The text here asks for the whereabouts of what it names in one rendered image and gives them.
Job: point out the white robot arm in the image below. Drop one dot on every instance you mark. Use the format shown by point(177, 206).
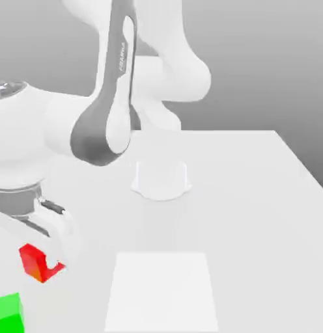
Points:
point(23, 130)

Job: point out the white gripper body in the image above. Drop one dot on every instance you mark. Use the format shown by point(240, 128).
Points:
point(56, 229)

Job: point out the small red cube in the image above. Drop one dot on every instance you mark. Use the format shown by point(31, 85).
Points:
point(32, 262)

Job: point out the small green cube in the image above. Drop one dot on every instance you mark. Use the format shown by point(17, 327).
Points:
point(7, 314)

